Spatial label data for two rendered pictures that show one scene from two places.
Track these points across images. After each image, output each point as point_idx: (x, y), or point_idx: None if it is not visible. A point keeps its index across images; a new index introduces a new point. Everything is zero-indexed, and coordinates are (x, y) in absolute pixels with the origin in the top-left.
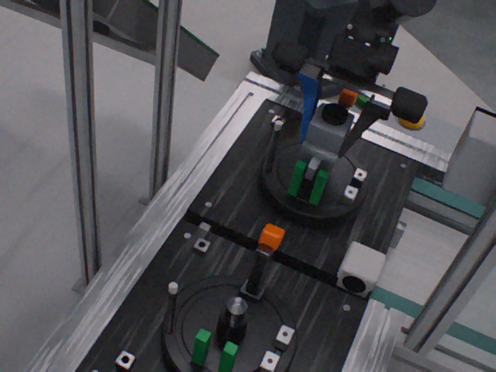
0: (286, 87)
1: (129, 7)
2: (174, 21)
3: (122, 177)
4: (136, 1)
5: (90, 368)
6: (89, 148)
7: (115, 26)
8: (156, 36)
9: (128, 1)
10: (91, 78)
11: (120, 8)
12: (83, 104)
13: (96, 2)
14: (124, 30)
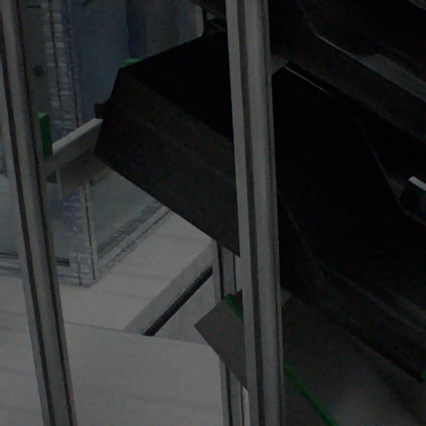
0: None
1: (231, 330)
2: (250, 388)
3: None
4: (244, 331)
5: None
6: (49, 414)
7: (208, 342)
8: (294, 423)
9: (229, 319)
10: (43, 319)
11: (215, 319)
12: (31, 341)
13: (408, 382)
14: (225, 361)
